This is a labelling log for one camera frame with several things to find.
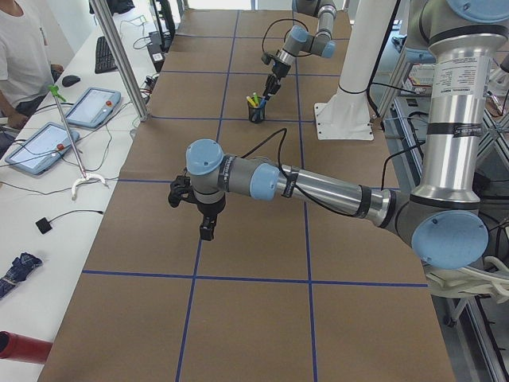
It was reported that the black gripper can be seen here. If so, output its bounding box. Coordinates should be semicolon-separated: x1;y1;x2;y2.
193;189;226;240
262;60;289;99

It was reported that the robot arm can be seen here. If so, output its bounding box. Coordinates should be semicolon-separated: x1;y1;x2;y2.
176;1;508;269
262;1;337;102

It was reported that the black mesh pen cup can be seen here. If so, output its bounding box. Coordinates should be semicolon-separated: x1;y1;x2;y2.
247;98;266;123

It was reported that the brown table mat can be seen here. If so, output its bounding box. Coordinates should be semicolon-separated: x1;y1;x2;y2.
40;10;454;381

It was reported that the small black square device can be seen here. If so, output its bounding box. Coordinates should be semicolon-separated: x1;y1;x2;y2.
35;217;52;234

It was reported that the far blue teach pendant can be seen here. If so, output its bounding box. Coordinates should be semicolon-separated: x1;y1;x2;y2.
66;87;121;129

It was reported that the blue teach pendant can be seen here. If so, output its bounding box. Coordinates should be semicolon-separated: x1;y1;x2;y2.
5;123;71;175
66;87;121;129

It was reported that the black keyboard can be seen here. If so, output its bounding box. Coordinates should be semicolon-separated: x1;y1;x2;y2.
95;36;117;74

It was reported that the near blue teach pendant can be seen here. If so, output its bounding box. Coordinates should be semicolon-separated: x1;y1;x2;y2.
5;123;71;175

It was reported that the folded blue umbrella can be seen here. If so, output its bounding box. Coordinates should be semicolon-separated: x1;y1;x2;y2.
1;252;43;298

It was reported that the black computer mouse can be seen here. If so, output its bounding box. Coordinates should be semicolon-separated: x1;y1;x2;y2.
61;75;81;88

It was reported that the red cylinder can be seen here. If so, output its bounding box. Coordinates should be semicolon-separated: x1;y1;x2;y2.
1;331;52;364

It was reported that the person in white shirt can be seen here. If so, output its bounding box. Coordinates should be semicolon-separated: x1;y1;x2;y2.
1;1;64;129

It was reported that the grey office chair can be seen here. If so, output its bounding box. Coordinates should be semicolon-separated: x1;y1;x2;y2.
423;256;508;304

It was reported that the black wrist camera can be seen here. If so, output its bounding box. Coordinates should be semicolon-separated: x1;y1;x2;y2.
261;52;277;65
168;175;196;208

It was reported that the green handled reacher grabber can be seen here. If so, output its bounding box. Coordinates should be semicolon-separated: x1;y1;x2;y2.
49;84;108;201

